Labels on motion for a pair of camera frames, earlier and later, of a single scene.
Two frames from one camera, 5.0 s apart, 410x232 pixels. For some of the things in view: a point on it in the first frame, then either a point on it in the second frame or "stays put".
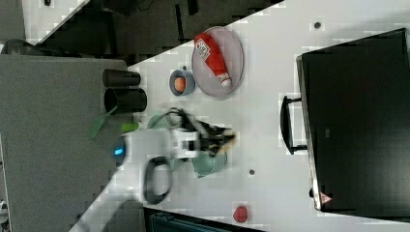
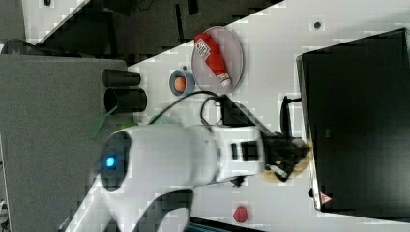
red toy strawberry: [240, 214] stays put
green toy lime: [129, 127] stays put
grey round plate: [228, 49] stays put
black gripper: [217, 136] to [281, 152]
